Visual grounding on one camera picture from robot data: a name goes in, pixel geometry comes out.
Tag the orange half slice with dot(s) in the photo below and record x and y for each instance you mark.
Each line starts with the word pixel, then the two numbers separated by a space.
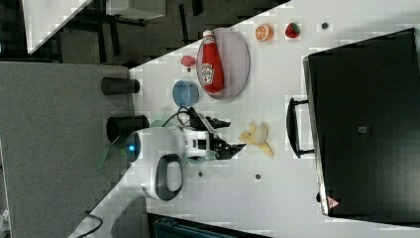
pixel 264 32

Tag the peeled yellow banana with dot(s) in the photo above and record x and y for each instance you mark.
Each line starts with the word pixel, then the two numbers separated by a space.
pixel 256 136

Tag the green mug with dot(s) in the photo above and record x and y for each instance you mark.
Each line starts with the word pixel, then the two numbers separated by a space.
pixel 195 160

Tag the black cylinder cup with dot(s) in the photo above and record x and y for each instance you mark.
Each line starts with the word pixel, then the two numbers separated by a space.
pixel 119 86

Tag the blue bowl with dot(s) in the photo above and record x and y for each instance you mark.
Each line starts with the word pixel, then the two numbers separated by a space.
pixel 185 93

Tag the green perforated colander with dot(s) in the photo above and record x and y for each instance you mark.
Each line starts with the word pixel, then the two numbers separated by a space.
pixel 158 123

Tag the red toy strawberry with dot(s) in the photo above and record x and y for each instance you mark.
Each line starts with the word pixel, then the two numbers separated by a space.
pixel 292 31

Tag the grey oval plate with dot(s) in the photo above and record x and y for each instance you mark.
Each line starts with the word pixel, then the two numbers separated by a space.
pixel 235 59

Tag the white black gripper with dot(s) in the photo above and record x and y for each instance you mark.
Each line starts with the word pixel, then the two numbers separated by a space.
pixel 199 135

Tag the blue metal frame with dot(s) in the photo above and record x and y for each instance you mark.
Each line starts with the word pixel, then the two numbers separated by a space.
pixel 176 228

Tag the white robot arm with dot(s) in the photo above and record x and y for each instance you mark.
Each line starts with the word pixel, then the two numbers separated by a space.
pixel 156 157

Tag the small red toy fruit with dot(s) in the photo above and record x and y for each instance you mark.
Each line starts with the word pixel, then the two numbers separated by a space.
pixel 188 61

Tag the red ketchup bottle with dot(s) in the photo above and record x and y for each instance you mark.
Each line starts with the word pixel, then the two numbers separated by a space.
pixel 211 68

